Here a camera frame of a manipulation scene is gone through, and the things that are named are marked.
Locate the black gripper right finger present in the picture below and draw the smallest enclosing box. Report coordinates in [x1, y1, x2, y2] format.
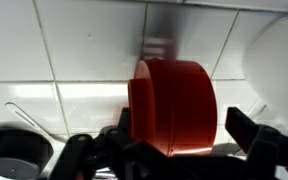
[224, 106, 288, 180]

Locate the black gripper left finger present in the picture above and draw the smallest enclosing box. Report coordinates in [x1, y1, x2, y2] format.
[49, 106, 172, 180]

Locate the red jar lid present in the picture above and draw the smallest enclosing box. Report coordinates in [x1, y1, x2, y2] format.
[127, 58, 218, 158]

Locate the white plastic jar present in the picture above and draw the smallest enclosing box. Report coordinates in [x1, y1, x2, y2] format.
[242, 14, 288, 136]

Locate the small black measuring cup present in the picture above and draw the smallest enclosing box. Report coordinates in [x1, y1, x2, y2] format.
[0, 124, 55, 180]

